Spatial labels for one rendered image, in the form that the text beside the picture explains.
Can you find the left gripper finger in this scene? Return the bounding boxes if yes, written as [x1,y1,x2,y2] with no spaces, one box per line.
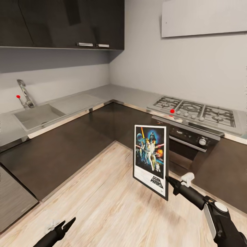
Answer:
[57,221,66,227]
[62,217,76,235]

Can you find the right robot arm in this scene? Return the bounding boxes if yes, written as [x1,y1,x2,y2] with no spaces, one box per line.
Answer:
[165,173,247,247]

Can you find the poster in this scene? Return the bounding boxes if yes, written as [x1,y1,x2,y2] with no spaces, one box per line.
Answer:
[133,123,170,201]

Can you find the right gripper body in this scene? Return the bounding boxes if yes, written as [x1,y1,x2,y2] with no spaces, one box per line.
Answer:
[173,181,197,202]

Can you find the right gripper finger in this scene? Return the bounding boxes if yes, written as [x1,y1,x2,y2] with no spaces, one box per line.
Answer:
[165,176,179,188]
[169,176,180,183]

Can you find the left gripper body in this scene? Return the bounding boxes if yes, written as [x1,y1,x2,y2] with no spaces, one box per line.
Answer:
[39,226,65,247]

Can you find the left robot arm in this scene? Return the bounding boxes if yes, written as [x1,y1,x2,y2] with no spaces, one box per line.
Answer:
[34,217,76,247]

